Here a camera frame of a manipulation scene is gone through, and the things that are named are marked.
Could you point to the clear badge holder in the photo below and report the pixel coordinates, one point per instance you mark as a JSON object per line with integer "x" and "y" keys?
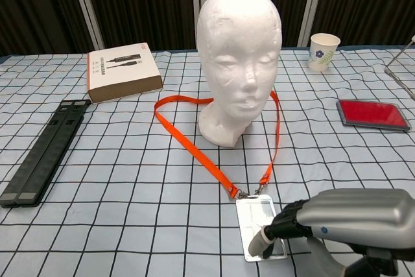
{"x": 253, "y": 222}

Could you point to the white foam mannequin head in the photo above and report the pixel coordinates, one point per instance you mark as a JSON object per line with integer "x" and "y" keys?
{"x": 240, "y": 63}

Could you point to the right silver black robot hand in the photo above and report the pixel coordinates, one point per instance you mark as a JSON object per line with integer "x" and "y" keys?
{"x": 356, "y": 215}

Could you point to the black folding screen partition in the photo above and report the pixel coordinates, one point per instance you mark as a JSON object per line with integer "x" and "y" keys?
{"x": 146, "y": 4}

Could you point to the white floral paper cup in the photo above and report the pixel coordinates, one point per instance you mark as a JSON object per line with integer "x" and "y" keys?
{"x": 321, "y": 59}

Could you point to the black folding stand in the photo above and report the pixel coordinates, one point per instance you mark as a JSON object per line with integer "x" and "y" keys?
{"x": 45, "y": 153}

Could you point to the blue checkered tablecloth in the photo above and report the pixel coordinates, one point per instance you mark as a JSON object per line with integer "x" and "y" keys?
{"x": 97, "y": 225}

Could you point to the red ink pad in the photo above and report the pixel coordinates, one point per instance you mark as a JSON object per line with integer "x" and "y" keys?
{"x": 369, "y": 113}

